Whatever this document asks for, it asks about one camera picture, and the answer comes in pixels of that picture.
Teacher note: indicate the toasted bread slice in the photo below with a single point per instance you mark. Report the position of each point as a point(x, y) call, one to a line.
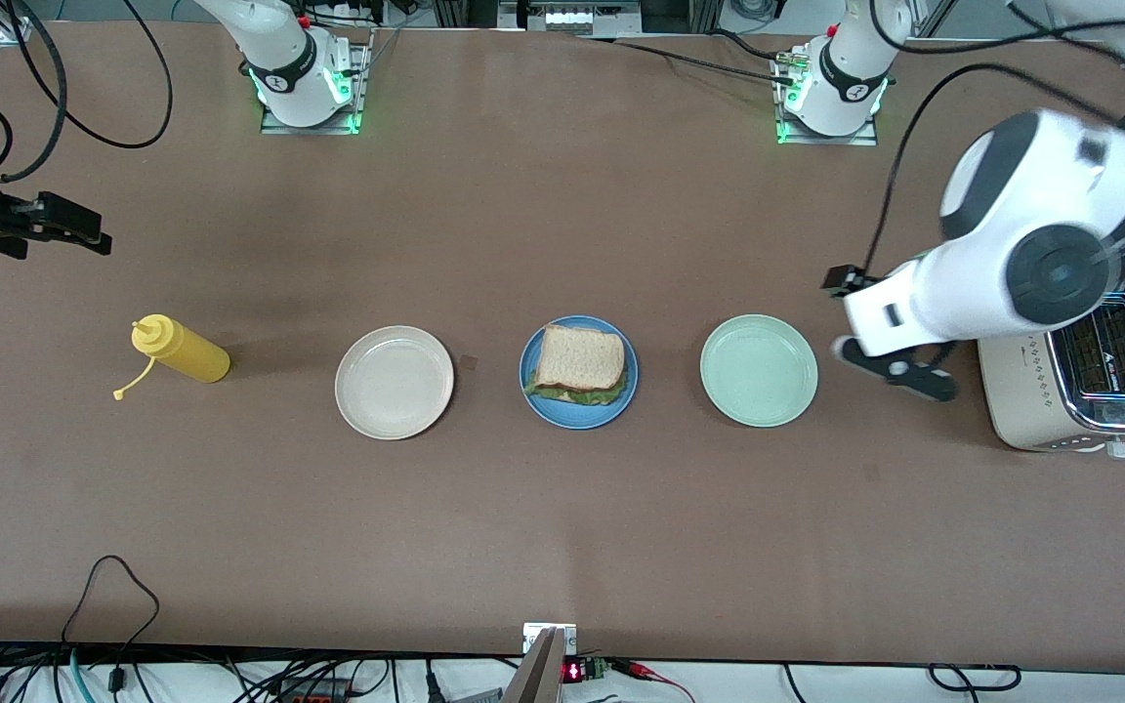
point(579, 356)

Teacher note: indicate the beige round plate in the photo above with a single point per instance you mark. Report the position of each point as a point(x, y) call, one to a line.
point(394, 383)

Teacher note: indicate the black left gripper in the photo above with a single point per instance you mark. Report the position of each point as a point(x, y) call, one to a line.
point(838, 279)

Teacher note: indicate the white lit electronic device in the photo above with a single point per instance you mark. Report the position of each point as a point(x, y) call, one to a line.
point(567, 18)

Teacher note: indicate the blue round plate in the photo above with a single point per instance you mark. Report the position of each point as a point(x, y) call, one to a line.
point(577, 420)

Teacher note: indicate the white power strip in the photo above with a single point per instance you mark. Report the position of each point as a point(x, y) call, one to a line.
point(348, 12)

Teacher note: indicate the aluminium frame bracket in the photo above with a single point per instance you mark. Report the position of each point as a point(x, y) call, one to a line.
point(16, 29)

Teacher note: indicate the white pole mount bracket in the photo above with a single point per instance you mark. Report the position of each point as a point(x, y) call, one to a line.
point(535, 635)

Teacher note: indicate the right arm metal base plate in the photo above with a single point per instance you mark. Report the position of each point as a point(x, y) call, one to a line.
point(360, 78)

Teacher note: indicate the yellow squeeze bottle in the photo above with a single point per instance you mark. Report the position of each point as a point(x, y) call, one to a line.
point(191, 356)

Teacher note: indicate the green lettuce leaf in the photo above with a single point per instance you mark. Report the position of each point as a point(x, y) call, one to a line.
point(594, 396)

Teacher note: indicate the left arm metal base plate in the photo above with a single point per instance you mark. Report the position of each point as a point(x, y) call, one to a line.
point(797, 140)

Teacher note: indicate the aluminium camera pole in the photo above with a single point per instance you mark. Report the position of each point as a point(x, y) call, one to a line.
point(538, 679)

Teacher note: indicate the cream chrome toaster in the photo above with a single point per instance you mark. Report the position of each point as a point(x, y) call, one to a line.
point(1021, 410)

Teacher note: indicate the mint green round plate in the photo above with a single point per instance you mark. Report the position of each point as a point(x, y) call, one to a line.
point(759, 370)

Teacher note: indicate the red led display module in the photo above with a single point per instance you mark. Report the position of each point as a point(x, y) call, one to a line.
point(577, 672)

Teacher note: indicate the red clip lead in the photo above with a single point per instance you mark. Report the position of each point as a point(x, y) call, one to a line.
point(645, 670)

